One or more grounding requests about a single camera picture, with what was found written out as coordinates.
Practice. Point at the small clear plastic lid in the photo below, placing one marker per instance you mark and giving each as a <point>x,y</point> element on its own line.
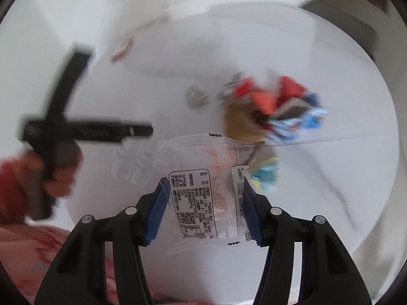
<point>195,97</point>

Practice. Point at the person's left hand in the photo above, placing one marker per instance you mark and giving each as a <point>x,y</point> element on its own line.
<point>37,179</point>

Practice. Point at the red white small box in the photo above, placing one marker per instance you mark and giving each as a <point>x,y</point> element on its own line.
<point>122,50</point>

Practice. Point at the red plastic bag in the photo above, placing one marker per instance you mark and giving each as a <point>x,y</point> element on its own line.
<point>249,93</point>

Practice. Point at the clear plastic film wrapper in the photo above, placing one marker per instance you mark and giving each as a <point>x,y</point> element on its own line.
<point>133,163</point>

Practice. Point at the red paper ball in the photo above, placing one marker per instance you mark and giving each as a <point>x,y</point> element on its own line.
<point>289,88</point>

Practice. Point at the printed paper ball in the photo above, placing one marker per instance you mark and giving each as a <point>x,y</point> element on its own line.
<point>228,88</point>

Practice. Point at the clear printed plastic packet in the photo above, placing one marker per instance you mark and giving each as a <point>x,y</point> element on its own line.
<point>206,174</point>

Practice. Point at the red patterned sleeve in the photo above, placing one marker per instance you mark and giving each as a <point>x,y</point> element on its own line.
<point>13,197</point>

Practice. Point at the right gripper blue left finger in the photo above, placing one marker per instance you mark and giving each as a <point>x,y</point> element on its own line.
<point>156,204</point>

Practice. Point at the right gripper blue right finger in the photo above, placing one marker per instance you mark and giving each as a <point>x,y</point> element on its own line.
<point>252,212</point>

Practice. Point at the brown paper wrapper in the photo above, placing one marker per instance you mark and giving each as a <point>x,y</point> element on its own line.
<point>239,123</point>

